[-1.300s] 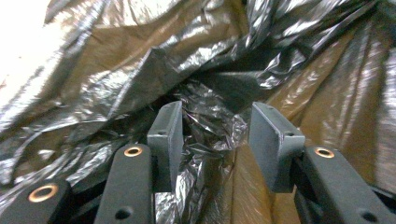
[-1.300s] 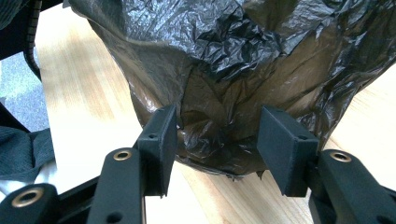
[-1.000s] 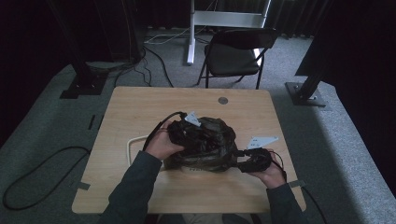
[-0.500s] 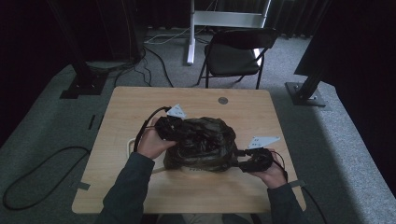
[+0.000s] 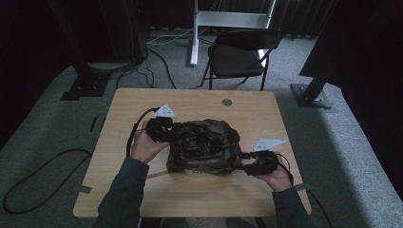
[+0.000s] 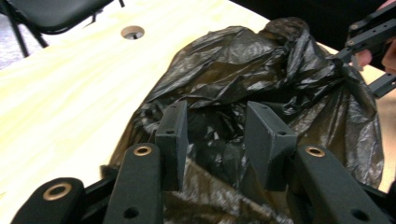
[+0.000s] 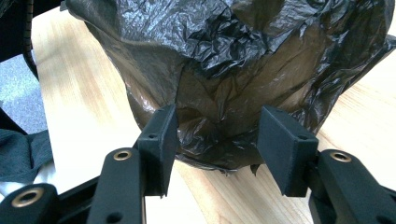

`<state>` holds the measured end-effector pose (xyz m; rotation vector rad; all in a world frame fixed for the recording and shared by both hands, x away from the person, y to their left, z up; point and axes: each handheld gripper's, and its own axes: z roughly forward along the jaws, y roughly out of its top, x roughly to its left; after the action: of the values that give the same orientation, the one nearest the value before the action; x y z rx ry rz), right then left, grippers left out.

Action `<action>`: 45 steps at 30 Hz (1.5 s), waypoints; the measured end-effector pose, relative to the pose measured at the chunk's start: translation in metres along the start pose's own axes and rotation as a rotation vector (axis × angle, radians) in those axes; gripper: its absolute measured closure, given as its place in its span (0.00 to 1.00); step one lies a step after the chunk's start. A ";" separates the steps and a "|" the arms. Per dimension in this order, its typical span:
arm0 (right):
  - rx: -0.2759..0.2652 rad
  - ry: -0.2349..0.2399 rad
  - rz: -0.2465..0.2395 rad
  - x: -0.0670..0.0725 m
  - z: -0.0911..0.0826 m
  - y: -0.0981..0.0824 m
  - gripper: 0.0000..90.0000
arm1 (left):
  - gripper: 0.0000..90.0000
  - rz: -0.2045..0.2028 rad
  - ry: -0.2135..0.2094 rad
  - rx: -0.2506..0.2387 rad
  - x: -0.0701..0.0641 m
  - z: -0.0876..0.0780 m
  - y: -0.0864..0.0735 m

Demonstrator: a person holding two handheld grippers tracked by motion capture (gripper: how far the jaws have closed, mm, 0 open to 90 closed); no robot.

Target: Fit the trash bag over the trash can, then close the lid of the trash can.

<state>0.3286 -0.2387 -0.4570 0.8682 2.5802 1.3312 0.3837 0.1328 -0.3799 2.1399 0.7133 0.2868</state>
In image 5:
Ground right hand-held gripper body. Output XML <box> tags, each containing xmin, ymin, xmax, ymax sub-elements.
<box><xmin>244</xmin><ymin>138</ymin><xmax>287</xmax><ymax>177</ymax></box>

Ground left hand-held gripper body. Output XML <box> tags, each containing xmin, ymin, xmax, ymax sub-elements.
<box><xmin>144</xmin><ymin>103</ymin><xmax>177</xmax><ymax>143</ymax></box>

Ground black garbage bag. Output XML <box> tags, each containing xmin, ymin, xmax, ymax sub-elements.
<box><xmin>165</xmin><ymin>118</ymin><xmax>245</xmax><ymax>176</ymax></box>

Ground person's right hand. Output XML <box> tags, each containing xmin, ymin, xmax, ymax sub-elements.
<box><xmin>253</xmin><ymin>156</ymin><xmax>295</xmax><ymax>193</ymax></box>

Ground person's left hand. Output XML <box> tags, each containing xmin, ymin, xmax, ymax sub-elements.
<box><xmin>130</xmin><ymin>120</ymin><xmax>171</xmax><ymax>164</ymax></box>

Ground black metal stand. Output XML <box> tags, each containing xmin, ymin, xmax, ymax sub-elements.
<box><xmin>47</xmin><ymin>0</ymin><xmax>110</xmax><ymax>102</ymax></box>
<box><xmin>289</xmin><ymin>70</ymin><xmax>335</xmax><ymax>110</ymax></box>

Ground black folding chair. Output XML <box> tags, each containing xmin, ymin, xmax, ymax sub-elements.
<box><xmin>200</xmin><ymin>28</ymin><xmax>284</xmax><ymax>92</ymax></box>

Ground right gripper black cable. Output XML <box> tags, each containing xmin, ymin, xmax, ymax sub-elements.
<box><xmin>275</xmin><ymin>152</ymin><xmax>334</xmax><ymax>228</ymax></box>

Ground bundle of black floor cables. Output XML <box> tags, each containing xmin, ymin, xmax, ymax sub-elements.
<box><xmin>115</xmin><ymin>37</ymin><xmax>210</xmax><ymax>90</ymax></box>

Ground white floor cable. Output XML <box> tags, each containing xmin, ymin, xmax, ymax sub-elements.
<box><xmin>146</xmin><ymin>28</ymin><xmax>195</xmax><ymax>46</ymax></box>

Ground long black floor cable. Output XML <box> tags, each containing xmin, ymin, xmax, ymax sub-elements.
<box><xmin>2</xmin><ymin>148</ymin><xmax>93</xmax><ymax>215</ymax></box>

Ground white metal desk frame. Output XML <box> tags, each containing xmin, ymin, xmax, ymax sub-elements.
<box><xmin>189</xmin><ymin>0</ymin><xmax>278</xmax><ymax>67</ymax></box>

